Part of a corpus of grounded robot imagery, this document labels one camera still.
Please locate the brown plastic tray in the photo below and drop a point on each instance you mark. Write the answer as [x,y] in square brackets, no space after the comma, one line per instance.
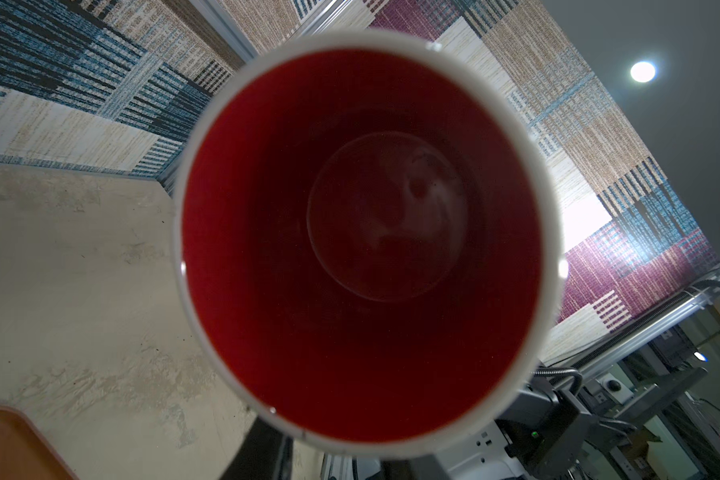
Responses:
[24,451]

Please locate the white mug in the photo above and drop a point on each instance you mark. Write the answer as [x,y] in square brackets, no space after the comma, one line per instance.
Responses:
[368,243]

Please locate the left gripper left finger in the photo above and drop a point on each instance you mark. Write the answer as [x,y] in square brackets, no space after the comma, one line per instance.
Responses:
[265,454]

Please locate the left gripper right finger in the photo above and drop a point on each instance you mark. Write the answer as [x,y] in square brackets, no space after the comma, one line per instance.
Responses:
[420,468]

